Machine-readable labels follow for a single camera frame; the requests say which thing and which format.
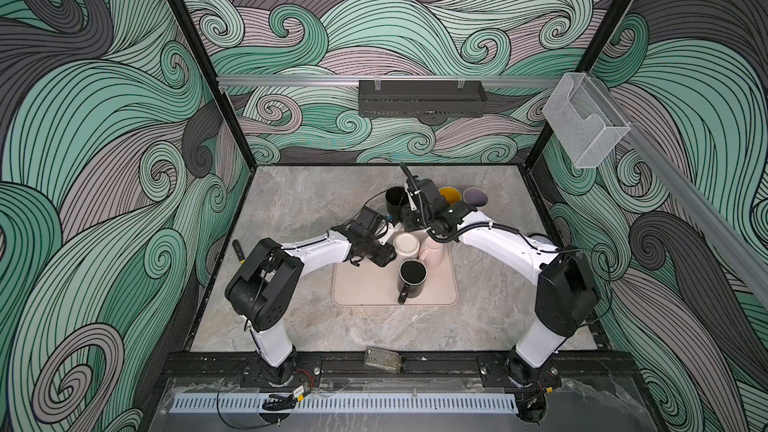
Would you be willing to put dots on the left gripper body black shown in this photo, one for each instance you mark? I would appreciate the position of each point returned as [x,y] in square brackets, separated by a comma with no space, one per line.
[375,252]

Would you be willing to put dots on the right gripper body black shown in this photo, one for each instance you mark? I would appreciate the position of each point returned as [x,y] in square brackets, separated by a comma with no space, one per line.
[416,219]

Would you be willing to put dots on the black white upside-down mug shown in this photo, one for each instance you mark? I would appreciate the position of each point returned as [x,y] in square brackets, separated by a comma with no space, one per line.
[396,199]

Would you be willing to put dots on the blue butterfly mug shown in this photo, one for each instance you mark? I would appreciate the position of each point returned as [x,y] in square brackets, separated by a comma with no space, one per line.
[450,194]

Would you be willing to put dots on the cream upside-down mug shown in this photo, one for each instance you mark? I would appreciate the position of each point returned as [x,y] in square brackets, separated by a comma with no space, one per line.
[407,245]

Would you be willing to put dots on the pink iridescent mug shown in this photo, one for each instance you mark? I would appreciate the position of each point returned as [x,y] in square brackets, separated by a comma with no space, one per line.
[476,197]

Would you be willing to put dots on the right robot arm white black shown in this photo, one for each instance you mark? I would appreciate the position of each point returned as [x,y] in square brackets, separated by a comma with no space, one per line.
[566,291]

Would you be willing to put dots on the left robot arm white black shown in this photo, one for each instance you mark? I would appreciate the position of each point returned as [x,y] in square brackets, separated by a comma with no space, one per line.
[264,284]

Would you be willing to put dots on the pink upside-down mug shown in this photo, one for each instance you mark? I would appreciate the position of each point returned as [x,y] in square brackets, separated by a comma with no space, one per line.
[431,253]

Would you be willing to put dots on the pink tray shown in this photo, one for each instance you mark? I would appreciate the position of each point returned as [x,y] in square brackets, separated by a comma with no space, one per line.
[371,286]

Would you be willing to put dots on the small round clock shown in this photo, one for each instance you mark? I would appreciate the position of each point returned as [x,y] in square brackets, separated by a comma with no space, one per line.
[541,238]

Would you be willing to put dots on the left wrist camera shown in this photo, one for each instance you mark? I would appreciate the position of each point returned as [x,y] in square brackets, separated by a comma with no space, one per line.
[369,222]

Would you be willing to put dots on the black wall shelf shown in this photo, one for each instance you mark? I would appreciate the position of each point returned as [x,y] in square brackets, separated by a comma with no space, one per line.
[421,98]

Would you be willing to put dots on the aluminium wall rail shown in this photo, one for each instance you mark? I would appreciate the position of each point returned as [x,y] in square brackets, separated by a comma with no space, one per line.
[308,80]

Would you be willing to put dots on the white slotted cable duct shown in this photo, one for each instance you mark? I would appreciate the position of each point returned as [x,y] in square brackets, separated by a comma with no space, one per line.
[456,403]

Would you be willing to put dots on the clear plastic wall bin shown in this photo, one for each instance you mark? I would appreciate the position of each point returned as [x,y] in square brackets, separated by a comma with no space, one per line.
[585,118]

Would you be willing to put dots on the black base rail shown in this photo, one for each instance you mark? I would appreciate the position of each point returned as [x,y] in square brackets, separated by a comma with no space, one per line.
[330,370]

